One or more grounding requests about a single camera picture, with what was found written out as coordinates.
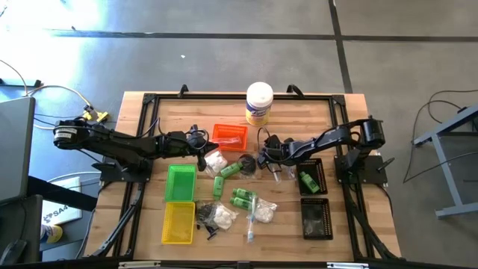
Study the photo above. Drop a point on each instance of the white printed box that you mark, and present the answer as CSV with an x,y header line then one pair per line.
x,y
63,213

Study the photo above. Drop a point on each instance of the grey metal stand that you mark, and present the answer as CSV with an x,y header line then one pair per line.
x,y
459,210

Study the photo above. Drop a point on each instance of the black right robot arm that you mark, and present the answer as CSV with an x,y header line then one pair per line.
x,y
336,136

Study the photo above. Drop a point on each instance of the black round item in bag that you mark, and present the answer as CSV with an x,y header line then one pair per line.
x,y
247,163

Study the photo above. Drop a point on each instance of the yellow plastic basket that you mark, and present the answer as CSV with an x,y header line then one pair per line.
x,y
178,223

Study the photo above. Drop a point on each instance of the black razor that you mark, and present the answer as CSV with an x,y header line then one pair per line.
x,y
212,234

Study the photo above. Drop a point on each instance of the orange plastic basket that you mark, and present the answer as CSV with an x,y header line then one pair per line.
x,y
231,130

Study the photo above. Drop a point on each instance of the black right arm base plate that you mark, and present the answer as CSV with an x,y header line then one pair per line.
x,y
367,175

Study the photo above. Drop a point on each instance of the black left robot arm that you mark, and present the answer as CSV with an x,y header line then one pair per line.
x,y
112,143

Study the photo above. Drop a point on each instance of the blue toothbrush in clear bag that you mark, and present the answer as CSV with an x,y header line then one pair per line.
x,y
251,224

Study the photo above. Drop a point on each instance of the green plastic basket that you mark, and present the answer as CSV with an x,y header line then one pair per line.
x,y
181,184

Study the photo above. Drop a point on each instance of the silver frame bracket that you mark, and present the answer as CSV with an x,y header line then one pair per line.
x,y
140,265
347,265

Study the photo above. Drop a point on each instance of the black plastic slotted basket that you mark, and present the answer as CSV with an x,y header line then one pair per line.
x,y
316,220
321,172

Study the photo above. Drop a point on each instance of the Lysol wipes canister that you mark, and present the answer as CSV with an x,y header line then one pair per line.
x,y
259,101

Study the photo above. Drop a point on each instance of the black frame clamp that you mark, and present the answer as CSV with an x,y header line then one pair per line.
x,y
183,89
295,89

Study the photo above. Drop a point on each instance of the clear bag of black combs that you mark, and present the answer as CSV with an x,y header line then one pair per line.
x,y
204,216

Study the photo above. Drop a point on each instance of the clear bag of cotton balls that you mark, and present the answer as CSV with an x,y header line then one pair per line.
x,y
223,217
264,214
216,163

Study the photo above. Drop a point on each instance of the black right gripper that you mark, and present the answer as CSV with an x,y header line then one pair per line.
x,y
280,151

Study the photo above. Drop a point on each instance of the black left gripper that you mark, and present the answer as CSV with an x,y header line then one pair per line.
x,y
179,143

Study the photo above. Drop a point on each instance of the person's yellow shoe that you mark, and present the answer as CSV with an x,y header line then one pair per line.
x,y
54,234

